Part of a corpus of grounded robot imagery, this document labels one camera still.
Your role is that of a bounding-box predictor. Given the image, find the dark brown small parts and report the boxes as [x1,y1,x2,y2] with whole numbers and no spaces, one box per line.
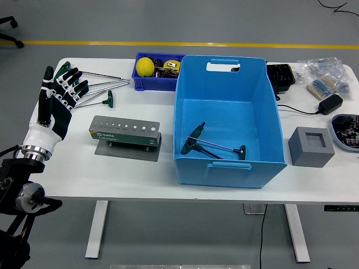
[153,58,180,78]

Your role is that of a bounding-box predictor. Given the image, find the tan resistor strip bundle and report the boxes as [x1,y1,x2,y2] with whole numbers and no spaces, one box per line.
[306,75,337,101]

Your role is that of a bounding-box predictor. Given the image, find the black table control panel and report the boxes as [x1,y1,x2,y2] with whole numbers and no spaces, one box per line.
[324,205,359,212]

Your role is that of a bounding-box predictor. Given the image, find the thin black floor cable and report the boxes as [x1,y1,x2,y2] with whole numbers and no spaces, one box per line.
[318,0,359,18]

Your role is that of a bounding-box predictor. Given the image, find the dark blue plastic bin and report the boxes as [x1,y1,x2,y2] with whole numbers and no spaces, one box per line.
[131,52,187,92]

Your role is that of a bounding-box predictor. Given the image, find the black adapter cable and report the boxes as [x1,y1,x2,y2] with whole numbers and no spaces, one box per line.
[277,104,321,115]

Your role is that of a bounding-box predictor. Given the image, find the yellow lemon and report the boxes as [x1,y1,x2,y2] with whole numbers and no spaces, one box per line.
[136,57,155,77]

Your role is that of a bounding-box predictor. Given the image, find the light blue folding box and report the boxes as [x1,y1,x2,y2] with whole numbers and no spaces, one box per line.
[172,54,288,189]

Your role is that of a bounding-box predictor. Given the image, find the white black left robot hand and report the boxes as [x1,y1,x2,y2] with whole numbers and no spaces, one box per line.
[21,66,90,151]

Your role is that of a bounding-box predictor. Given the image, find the black plastic tray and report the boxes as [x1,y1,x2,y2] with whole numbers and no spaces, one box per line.
[265,63,297,101]

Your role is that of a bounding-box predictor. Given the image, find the grey cube with recess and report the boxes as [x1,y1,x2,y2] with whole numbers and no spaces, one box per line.
[288,126,336,168]

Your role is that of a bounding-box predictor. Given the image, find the white table leg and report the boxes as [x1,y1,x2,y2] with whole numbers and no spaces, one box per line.
[85,200,109,259]
[283,203,311,263]

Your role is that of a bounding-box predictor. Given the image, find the green SATA hex key stand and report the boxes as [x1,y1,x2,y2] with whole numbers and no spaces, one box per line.
[89,115,163,163]

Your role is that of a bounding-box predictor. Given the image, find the clear bags of resistors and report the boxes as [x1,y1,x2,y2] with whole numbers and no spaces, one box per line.
[296,57,353,100]

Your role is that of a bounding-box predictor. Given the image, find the small green T-handle hex key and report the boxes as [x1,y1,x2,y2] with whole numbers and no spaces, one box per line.
[186,136,247,161]

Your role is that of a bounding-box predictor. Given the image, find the black office chair base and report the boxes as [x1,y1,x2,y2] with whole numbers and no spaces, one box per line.
[0,16,25,49]

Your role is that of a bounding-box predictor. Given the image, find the large green T-handle hex key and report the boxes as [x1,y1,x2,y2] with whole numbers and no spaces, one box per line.
[179,121,224,160]

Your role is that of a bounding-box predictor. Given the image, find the yellow tape measure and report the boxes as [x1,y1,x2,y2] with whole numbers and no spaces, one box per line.
[163,59,182,71]

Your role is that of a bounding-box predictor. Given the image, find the black power adapter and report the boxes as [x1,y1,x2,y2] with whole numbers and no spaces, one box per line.
[318,94,343,115]

